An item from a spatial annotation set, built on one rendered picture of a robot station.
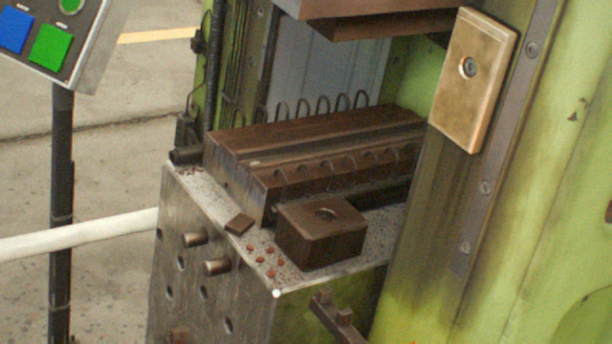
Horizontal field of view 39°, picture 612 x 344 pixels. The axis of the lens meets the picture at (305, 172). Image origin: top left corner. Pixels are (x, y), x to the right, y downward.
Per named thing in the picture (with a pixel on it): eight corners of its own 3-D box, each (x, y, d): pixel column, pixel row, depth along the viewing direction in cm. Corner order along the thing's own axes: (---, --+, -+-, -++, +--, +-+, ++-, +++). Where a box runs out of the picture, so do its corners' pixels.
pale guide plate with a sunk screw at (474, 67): (469, 155, 112) (507, 35, 104) (426, 121, 118) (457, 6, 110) (481, 152, 114) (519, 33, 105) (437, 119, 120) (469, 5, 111)
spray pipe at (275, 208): (273, 225, 134) (276, 210, 132) (264, 216, 136) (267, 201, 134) (436, 187, 153) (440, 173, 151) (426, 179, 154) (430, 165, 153)
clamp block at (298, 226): (301, 273, 129) (308, 239, 126) (272, 241, 135) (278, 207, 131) (363, 256, 136) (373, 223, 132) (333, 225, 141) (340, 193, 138)
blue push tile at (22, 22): (17, 53, 160) (32, 17, 159) (-11, 40, 162) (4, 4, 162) (23, 55, 161) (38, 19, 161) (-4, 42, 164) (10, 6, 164)
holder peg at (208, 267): (207, 281, 133) (209, 268, 132) (200, 270, 135) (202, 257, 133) (230, 275, 135) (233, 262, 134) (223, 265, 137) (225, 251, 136)
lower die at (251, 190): (260, 228, 137) (268, 183, 133) (202, 164, 150) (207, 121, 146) (452, 182, 160) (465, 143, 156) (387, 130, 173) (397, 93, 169)
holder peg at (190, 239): (185, 252, 138) (186, 239, 137) (178, 243, 140) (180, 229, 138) (207, 247, 140) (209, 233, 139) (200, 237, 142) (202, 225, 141)
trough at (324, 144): (251, 175, 137) (251, 167, 136) (234, 158, 140) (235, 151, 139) (445, 137, 159) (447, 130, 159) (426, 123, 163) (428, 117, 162)
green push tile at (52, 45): (56, 73, 156) (72, 35, 155) (27, 58, 159) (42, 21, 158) (62, 75, 158) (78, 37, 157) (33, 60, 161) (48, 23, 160)
